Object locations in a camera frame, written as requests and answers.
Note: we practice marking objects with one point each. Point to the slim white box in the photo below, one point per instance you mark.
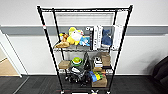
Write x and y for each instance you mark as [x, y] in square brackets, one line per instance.
[100, 37]

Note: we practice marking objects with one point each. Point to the flat black box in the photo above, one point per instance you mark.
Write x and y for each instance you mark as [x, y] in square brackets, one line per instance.
[106, 67]

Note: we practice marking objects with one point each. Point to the black pointed bag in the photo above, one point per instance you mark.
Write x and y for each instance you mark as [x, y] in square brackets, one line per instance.
[87, 62]

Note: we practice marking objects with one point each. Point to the white striped box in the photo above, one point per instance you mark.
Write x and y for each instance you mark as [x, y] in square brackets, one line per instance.
[98, 62]

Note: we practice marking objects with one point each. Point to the white Oculus box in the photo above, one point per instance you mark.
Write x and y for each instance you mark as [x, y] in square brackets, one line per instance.
[94, 38]

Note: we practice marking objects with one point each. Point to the small light blue toy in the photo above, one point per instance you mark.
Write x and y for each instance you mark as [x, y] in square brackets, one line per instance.
[84, 41]

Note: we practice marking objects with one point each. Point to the long grey wall band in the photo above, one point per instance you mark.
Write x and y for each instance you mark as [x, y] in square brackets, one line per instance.
[20, 30]

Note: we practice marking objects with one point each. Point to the green and yellow toy bowl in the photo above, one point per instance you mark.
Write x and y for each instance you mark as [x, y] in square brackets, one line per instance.
[76, 61]

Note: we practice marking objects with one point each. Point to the tall white box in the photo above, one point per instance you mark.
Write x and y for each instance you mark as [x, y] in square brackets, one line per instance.
[117, 36]

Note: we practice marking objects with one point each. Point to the stacked brown boxes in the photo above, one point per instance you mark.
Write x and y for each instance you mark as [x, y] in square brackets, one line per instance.
[105, 59]

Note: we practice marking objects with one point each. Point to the white door frame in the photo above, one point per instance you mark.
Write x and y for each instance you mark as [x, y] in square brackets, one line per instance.
[13, 53]

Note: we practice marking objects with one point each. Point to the brown plush toy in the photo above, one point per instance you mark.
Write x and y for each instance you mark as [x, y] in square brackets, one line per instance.
[62, 41]

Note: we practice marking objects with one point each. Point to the blue green yellow bundle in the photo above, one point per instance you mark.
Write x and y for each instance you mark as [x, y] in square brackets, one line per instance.
[94, 76]

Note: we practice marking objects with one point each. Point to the small cardboard box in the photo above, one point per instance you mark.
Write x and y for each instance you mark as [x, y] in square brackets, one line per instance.
[64, 64]

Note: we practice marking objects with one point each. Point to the large cardboard box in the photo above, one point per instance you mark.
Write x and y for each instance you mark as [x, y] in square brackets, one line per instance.
[100, 82]

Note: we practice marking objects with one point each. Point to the black crumpled bag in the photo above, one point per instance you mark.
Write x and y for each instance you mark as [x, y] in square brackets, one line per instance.
[78, 76]

